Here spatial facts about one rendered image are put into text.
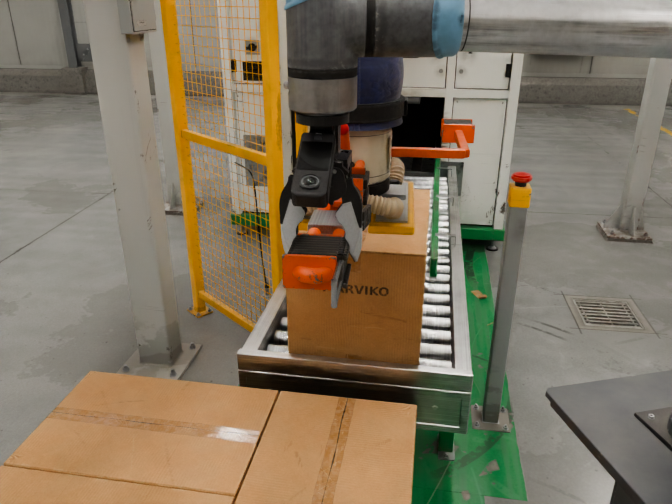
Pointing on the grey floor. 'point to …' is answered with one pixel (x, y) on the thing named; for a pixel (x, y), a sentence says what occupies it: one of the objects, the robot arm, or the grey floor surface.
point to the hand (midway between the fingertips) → (321, 256)
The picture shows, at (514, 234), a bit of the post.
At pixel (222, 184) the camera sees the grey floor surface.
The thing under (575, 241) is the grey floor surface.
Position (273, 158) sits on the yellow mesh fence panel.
